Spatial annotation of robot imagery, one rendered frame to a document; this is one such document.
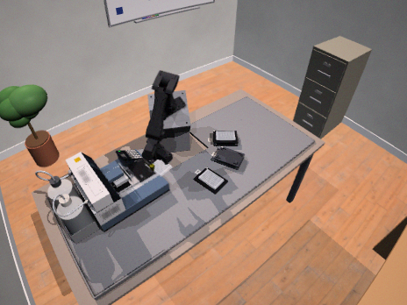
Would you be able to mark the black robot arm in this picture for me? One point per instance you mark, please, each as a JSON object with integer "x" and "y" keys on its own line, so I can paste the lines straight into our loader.
{"x": 154, "y": 130}

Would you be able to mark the grey bottle with black cap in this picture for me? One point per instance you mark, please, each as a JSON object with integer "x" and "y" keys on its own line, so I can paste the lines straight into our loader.
{"x": 60, "y": 187}

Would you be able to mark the white well plate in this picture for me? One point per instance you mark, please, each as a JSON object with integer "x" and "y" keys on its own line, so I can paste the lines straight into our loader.
{"x": 225, "y": 135}
{"x": 211, "y": 179}
{"x": 162, "y": 167}

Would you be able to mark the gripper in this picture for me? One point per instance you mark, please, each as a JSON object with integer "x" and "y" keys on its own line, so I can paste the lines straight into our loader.
{"x": 150, "y": 163}

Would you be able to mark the translucent grey bottle with cap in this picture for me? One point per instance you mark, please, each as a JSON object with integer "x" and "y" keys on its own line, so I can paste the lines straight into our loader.
{"x": 78, "y": 219}

